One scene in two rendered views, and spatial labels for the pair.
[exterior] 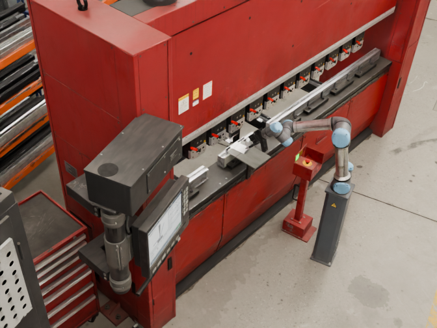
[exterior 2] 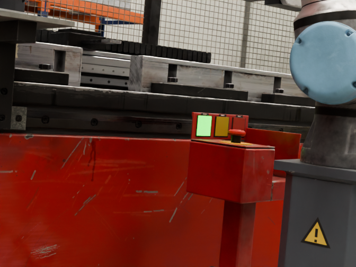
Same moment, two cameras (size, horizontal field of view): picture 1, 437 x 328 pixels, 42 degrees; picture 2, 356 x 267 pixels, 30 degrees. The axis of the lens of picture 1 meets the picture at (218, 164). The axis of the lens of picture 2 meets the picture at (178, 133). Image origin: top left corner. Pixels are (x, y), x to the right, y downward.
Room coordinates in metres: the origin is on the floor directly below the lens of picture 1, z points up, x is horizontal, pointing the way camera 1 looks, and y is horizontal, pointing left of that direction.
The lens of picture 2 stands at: (1.95, -0.87, 0.87)
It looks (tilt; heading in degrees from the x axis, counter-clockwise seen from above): 3 degrees down; 12
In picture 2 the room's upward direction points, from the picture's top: 5 degrees clockwise
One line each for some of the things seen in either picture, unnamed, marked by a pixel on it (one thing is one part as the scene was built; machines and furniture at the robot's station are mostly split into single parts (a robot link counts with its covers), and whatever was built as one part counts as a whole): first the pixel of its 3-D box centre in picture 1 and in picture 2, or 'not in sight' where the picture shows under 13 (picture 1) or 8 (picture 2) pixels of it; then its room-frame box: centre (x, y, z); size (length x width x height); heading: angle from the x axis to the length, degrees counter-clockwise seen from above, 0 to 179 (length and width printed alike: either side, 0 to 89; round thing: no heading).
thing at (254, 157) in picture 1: (248, 154); (5, 20); (3.20, -0.22, 1.00); 0.26 x 0.18 x 0.01; 50
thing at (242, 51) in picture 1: (298, 24); not in sight; (3.80, -0.52, 1.74); 3.00 x 0.08 x 0.80; 140
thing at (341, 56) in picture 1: (342, 48); not in sight; (4.35, -0.99, 1.26); 0.15 x 0.09 x 0.17; 140
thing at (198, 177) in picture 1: (180, 189); not in sight; (2.88, 0.25, 0.92); 0.50 x 0.06 x 0.10; 140
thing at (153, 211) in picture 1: (160, 224); not in sight; (2.08, 0.29, 1.42); 0.45 x 0.12 x 0.36; 157
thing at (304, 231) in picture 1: (300, 224); not in sight; (3.43, -0.73, 0.06); 0.25 x 0.20 x 0.12; 59
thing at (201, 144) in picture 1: (194, 143); not in sight; (2.97, 0.17, 1.26); 0.15 x 0.09 x 0.17; 140
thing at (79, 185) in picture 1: (113, 181); not in sight; (2.13, 0.53, 1.67); 0.40 x 0.24 x 0.07; 140
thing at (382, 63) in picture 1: (289, 125); (210, 106); (3.77, -0.56, 0.85); 3.00 x 0.21 x 0.04; 140
